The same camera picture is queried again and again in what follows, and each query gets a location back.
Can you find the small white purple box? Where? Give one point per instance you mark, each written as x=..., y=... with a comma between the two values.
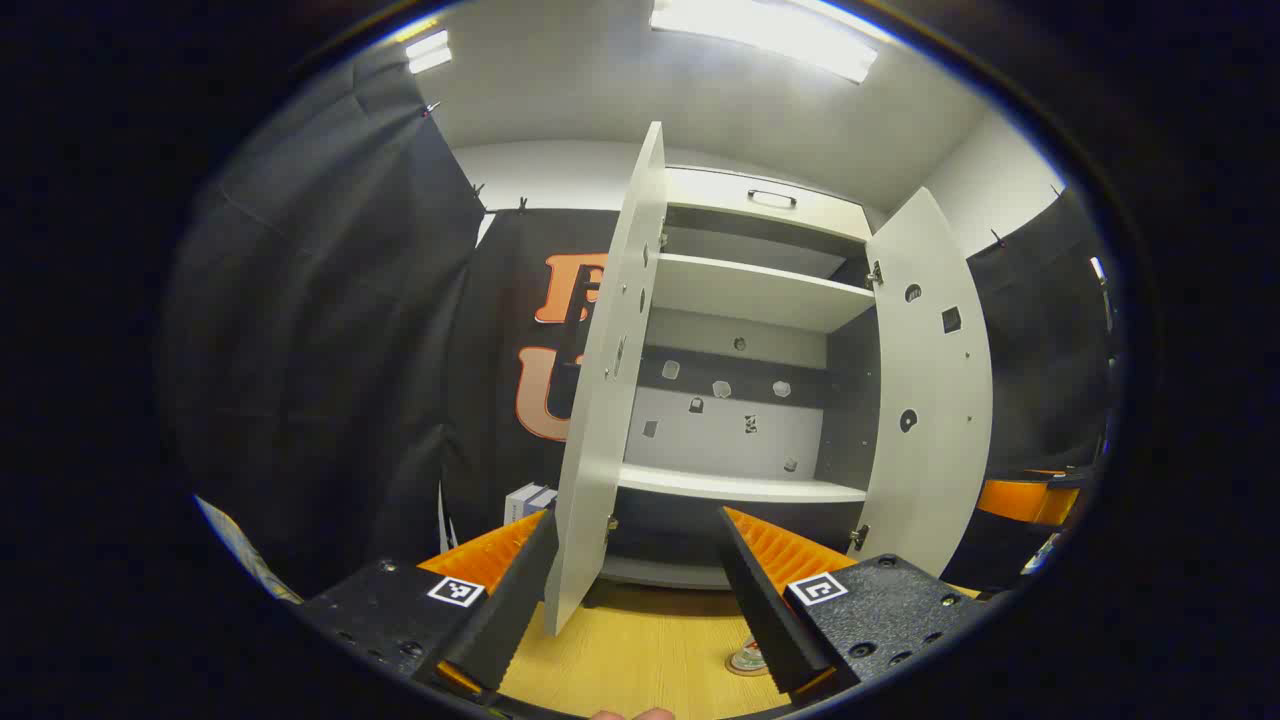
x=525, y=500

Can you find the white cabinet left door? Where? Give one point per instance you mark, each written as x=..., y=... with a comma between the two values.
x=600, y=480

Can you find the long ceiling light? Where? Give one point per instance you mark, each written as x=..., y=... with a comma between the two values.
x=760, y=35

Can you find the black backdrop cloth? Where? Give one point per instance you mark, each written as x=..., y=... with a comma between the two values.
x=330, y=330

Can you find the small ceiling light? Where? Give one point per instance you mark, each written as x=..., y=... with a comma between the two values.
x=428, y=50

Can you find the white cabinet upper shelf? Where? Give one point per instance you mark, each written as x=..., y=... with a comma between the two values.
x=750, y=290

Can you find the white cabinet door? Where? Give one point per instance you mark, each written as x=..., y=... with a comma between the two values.
x=600, y=480
x=930, y=480

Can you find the white cabinet lower shelf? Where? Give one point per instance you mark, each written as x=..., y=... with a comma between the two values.
x=740, y=485

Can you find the white bottle with green label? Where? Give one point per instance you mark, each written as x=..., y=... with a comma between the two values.
x=748, y=655

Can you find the white printed sheet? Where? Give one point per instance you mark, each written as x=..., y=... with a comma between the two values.
x=245, y=550

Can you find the white cabinet right door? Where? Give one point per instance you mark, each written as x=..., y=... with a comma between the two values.
x=930, y=480

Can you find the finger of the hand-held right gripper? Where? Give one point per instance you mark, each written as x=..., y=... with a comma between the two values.
x=1030, y=502

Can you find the white cabinet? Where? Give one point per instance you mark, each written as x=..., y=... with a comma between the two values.
x=730, y=430

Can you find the white cabinet shelf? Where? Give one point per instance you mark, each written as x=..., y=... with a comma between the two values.
x=740, y=485
x=750, y=290

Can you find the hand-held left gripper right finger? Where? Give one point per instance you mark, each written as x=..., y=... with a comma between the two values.
x=770, y=620

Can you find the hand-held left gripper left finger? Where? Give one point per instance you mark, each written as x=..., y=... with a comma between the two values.
x=505, y=620

